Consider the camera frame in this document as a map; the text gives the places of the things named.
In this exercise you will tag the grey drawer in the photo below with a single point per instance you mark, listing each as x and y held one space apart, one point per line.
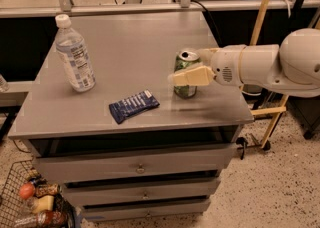
138 192
147 210
93 167

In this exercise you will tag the yellow wooden frame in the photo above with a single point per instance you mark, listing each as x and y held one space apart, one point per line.
266 55

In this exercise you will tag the grey drawer cabinet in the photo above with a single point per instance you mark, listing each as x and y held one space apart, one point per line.
130 147

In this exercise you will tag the blue snack bar wrapper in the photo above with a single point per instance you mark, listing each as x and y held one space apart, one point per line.
132 106

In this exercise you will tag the top grey drawer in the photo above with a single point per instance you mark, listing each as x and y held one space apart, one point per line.
93 167

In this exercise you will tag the bottom grey drawer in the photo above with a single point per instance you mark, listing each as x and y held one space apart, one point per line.
147 210

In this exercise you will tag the middle grey drawer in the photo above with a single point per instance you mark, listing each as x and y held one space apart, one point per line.
138 192

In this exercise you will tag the orange ball in basket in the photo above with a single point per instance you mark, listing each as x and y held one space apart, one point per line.
26 191

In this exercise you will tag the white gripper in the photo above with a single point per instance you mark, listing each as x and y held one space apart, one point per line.
226 65

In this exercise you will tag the black wire basket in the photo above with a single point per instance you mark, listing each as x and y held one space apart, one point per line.
12 206

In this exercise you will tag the red bottle in basket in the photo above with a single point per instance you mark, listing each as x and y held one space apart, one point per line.
44 219

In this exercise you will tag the yellow bottle in basket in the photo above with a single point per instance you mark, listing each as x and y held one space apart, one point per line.
44 203

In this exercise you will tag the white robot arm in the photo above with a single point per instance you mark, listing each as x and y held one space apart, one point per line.
290 68

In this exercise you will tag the clear plastic water bottle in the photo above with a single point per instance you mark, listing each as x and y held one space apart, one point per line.
72 50

